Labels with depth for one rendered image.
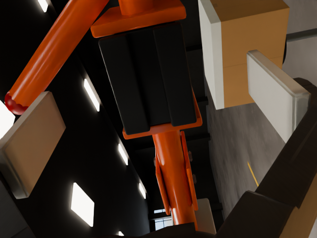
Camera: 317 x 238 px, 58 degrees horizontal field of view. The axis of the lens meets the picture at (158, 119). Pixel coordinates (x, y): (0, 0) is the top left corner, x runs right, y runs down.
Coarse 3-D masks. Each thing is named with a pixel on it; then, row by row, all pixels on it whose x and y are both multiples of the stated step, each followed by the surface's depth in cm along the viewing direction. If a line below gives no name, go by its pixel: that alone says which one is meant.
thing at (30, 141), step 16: (48, 96) 18; (32, 112) 16; (48, 112) 18; (16, 128) 15; (32, 128) 16; (48, 128) 18; (64, 128) 20; (0, 144) 13; (16, 144) 14; (32, 144) 15; (48, 144) 17; (0, 160) 13; (16, 160) 14; (32, 160) 15; (48, 160) 17; (16, 176) 14; (32, 176) 15; (16, 192) 14
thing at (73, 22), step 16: (80, 0) 19; (96, 0) 20; (64, 16) 20; (80, 16) 20; (96, 16) 21; (48, 32) 21; (64, 32) 20; (80, 32) 21; (48, 48) 21; (64, 48) 21; (32, 64) 22; (48, 64) 22; (32, 80) 22; (48, 80) 23; (16, 96) 23; (32, 96) 23; (16, 112) 23
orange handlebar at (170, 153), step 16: (128, 0) 18; (144, 0) 18; (160, 144) 23; (176, 144) 23; (160, 160) 24; (176, 160) 23; (160, 176) 24; (176, 176) 24; (192, 176) 28; (160, 192) 25; (176, 192) 25; (192, 192) 25; (176, 208) 26; (192, 208) 27; (176, 224) 27
